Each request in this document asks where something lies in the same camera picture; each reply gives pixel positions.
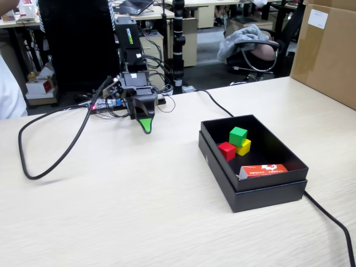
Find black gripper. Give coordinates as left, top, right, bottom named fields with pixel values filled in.
left=122, top=71, right=159, bottom=135

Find red wooden cube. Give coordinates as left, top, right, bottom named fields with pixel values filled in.
left=217, top=141, right=236, bottom=162

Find green wooden cube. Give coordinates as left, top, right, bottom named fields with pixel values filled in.
left=229, top=126, right=248, bottom=147

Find yellow wooden cube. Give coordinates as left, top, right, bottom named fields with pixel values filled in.
left=235, top=138, right=252, bottom=156

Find bare person forearm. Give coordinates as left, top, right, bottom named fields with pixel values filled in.
left=0, top=0, right=19, bottom=14

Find flat brown cardboard box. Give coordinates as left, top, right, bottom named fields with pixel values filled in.
left=27, top=88, right=59, bottom=106

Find white and red small box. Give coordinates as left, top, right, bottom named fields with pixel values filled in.
left=26, top=79, right=55, bottom=95

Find black box inner tray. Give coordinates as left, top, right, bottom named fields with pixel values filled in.
left=200, top=113, right=309, bottom=192

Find black open box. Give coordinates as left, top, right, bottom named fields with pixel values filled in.
left=197, top=130, right=308, bottom=214

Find large brown cardboard box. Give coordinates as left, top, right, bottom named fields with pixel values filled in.
left=289, top=0, right=356, bottom=111

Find controller board with red LED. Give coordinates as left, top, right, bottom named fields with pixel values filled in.
left=87, top=97, right=167, bottom=113

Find black jointed stand pole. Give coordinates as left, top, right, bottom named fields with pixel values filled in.
left=171, top=0, right=186, bottom=95

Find beige drawer cabinet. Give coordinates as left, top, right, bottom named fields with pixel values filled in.
left=137, top=30, right=165, bottom=90

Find black high-back office chair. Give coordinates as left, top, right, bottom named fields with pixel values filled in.
left=37, top=0, right=122, bottom=90

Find beige office desk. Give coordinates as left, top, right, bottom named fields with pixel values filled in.
left=0, top=15, right=42, bottom=29
left=113, top=5, right=175, bottom=22

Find dark open laptop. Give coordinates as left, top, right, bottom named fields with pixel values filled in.
left=113, top=0, right=155, bottom=16

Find grey fleece blanket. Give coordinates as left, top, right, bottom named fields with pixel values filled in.
left=216, top=24, right=270, bottom=62

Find orange and white carton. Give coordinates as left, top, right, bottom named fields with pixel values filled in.
left=236, top=164, right=289, bottom=181

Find pale pink seat cushion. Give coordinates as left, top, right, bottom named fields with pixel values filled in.
left=251, top=43, right=280, bottom=61

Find person in white shirt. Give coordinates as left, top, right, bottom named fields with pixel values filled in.
left=0, top=54, right=28, bottom=120

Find black chair chrome armrest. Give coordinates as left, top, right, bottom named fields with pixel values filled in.
left=224, top=0, right=306, bottom=86

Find thin black servo wires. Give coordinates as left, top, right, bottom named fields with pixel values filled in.
left=105, top=26, right=176, bottom=120

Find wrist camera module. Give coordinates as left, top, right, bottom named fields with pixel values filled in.
left=101, top=77, right=125, bottom=100

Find beige pedestal cabinet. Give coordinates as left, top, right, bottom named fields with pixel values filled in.
left=197, top=5, right=215, bottom=29
left=182, top=18, right=199, bottom=67

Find thick black camera cable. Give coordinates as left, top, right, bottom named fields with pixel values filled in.
left=18, top=76, right=115, bottom=180

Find black power cable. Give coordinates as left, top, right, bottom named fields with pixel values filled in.
left=191, top=88, right=356, bottom=267

